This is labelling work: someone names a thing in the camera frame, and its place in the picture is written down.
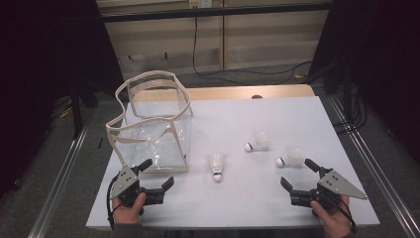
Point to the black metal stand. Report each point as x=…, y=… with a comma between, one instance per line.
x=76, y=112
x=347, y=92

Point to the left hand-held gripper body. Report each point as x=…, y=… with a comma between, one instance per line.
x=127, y=181

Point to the aluminium floor rail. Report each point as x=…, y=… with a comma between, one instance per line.
x=379, y=172
x=56, y=195

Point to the person's left hand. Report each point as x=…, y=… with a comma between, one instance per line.
x=127, y=214

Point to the black horizontal frame bar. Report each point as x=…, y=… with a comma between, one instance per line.
x=214, y=12

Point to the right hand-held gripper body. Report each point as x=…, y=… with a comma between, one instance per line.
x=336, y=186

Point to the person's right hand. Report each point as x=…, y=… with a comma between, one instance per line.
x=335, y=223

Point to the white table mat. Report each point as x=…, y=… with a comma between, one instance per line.
x=247, y=198

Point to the clear bag with beige trim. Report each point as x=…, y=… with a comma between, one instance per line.
x=148, y=152

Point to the white wall socket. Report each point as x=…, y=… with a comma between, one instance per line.
x=199, y=3

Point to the dark round table grommet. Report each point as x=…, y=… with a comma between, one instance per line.
x=257, y=96

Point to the white shuttlecock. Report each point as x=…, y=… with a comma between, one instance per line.
x=258, y=142
x=291, y=158
x=217, y=165

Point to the black curtain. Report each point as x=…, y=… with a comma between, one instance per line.
x=33, y=66
x=396, y=49

